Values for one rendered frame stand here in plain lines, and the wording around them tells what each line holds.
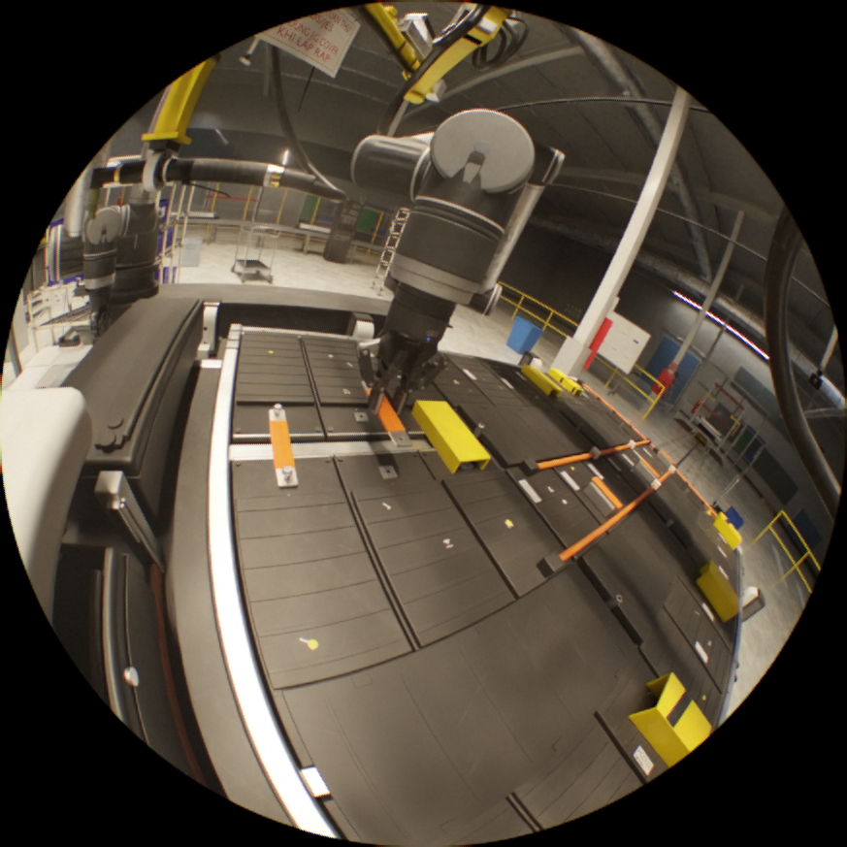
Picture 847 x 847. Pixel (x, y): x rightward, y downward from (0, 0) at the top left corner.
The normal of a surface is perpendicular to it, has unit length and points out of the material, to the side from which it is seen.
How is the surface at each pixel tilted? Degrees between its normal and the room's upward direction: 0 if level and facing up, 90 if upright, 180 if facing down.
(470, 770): 0
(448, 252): 90
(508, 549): 0
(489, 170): 90
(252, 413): 0
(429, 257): 90
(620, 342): 90
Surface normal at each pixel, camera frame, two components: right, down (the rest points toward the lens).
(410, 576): 0.35, -0.77
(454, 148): -0.20, 0.49
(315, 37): 0.90, 0.43
